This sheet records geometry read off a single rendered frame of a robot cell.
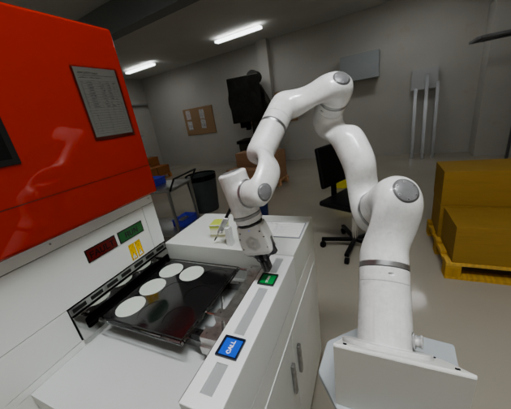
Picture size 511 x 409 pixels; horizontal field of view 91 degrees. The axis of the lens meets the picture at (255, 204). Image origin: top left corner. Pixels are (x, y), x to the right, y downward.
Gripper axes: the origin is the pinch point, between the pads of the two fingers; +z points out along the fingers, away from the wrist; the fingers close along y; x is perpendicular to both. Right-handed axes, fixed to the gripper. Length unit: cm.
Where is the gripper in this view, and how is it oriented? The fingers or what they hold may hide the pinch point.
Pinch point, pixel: (266, 264)
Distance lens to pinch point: 82.1
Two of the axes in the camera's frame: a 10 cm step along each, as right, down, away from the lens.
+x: 3.8, -3.8, 8.4
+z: 3.3, 9.1, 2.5
